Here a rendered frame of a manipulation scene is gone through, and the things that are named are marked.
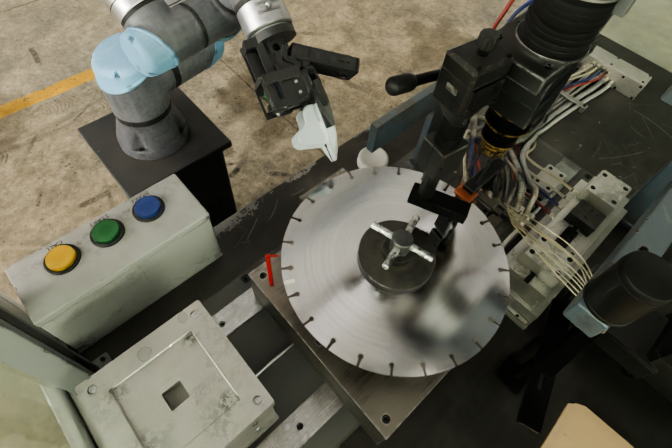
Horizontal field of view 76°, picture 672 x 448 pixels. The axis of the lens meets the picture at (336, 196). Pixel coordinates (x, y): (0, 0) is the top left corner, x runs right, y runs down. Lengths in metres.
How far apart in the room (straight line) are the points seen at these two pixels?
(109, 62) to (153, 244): 0.36
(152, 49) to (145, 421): 0.50
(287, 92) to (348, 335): 0.35
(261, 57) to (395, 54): 1.91
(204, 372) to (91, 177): 1.53
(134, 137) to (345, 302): 0.60
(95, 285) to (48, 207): 1.35
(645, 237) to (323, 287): 0.42
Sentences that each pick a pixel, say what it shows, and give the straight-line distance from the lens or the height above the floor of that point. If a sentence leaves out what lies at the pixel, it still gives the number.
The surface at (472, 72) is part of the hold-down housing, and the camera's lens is 0.44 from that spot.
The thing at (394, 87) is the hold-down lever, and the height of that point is 1.22.
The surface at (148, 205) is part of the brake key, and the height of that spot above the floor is 0.91.
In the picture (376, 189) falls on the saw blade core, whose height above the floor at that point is 0.95.
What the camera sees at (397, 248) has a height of 1.00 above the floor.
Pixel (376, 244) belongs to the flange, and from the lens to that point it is 0.63.
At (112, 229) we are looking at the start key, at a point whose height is 0.91.
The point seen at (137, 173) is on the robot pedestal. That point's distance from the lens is 1.02.
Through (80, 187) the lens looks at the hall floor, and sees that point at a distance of 2.06.
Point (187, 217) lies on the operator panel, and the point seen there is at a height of 0.90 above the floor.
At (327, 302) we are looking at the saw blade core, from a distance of 0.60.
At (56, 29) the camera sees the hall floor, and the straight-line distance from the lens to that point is 2.92.
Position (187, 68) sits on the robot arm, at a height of 0.91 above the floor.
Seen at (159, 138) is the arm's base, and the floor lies 0.80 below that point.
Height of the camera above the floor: 1.51
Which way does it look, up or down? 55 degrees down
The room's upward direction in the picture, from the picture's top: 6 degrees clockwise
